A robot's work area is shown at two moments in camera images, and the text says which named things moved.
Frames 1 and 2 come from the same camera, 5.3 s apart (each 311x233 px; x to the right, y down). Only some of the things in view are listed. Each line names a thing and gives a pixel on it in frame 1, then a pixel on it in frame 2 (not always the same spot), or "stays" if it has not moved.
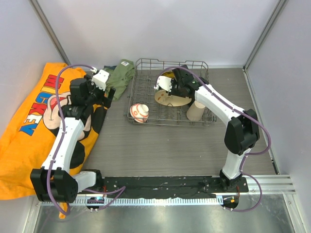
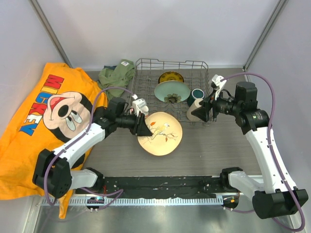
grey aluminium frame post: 35,4 stays
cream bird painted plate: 163,98 to 167,134
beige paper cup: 195,111 stays
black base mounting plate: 167,186 stays
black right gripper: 173,81 to 203,112
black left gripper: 104,100 to 140,127
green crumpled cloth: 119,77 stays
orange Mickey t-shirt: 27,138 stays
